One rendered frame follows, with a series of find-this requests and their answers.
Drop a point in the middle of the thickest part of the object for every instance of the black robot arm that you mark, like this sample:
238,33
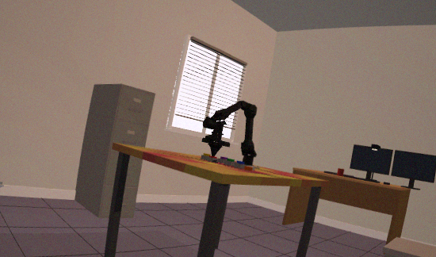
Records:
215,123

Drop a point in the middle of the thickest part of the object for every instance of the red button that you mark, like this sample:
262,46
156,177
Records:
212,159

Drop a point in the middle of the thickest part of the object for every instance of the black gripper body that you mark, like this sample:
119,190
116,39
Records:
220,142

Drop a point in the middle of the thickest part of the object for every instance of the green button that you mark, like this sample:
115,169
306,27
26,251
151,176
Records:
229,162

